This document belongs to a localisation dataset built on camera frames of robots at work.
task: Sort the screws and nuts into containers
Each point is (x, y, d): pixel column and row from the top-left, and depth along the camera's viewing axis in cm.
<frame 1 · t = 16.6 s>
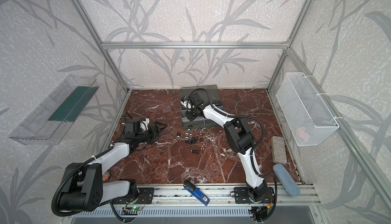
left hand: (165, 125, 87), fingers open
right hand: (189, 109, 99), fingers open
grey sponge block: (278, 149, 88), point 3 cm above the table
lone black screw: (197, 151, 90), on the table
silver nut left: (178, 137, 95), on the table
silver nut middle: (187, 138, 95), on the table
black screw cluster: (191, 140, 94), on the table

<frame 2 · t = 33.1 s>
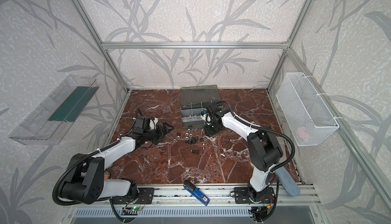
left hand: (172, 127, 88), fingers open
right hand: (209, 127, 91), fingers open
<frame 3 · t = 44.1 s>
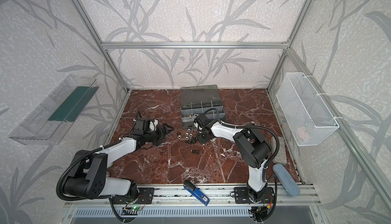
left hand: (172, 128, 89), fingers open
right hand: (201, 133, 95), fingers closed
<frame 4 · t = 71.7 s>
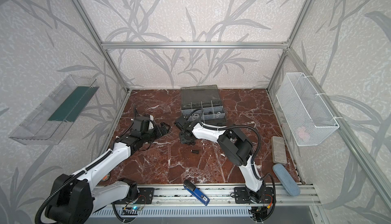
left hand: (167, 125, 85), fingers open
right hand: (184, 133, 94), fingers open
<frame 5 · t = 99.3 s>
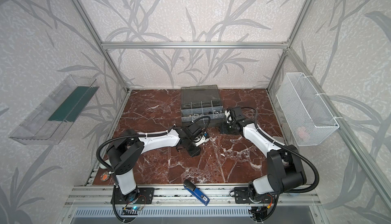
left hand: (199, 147, 88), fingers open
right hand: (222, 124, 90), fingers open
